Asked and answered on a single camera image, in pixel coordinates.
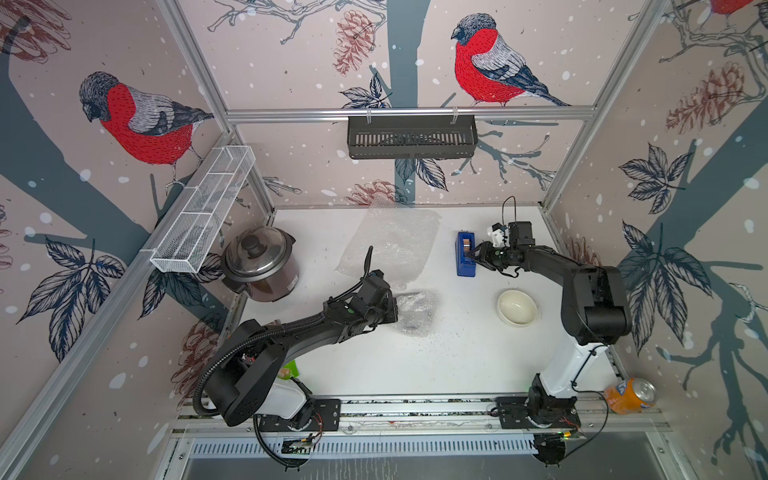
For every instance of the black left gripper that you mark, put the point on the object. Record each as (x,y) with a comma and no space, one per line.
(393,310)

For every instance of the green snack packet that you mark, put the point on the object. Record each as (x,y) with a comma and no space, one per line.
(289,371)

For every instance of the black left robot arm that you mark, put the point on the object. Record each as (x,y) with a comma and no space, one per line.
(237,379)

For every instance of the bubble wrap sheet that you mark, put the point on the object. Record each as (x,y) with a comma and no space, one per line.
(401,237)
(416,313)

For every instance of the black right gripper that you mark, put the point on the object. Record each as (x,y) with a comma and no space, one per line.
(485,256)

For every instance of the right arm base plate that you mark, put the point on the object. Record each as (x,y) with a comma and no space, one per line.
(518,412)

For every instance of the cream ceramic bowl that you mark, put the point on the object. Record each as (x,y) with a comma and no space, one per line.
(516,308)

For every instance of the white mesh wall shelf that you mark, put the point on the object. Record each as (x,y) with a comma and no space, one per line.
(192,233)

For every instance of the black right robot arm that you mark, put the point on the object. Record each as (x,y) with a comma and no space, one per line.
(594,311)

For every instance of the orange soda can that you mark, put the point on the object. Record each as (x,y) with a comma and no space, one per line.
(631,396)

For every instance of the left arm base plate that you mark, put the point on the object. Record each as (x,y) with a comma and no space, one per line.
(317,415)

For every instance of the aluminium mounting rail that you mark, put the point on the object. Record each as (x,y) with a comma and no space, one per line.
(471,413)

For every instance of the black hanging wire basket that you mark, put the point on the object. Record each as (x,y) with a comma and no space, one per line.
(412,137)

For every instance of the blue tape dispenser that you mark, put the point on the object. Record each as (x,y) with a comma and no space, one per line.
(464,245)

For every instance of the steel rice cooker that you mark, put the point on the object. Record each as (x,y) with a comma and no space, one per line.
(260,263)

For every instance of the small circuit board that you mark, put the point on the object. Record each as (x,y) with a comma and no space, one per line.
(301,447)

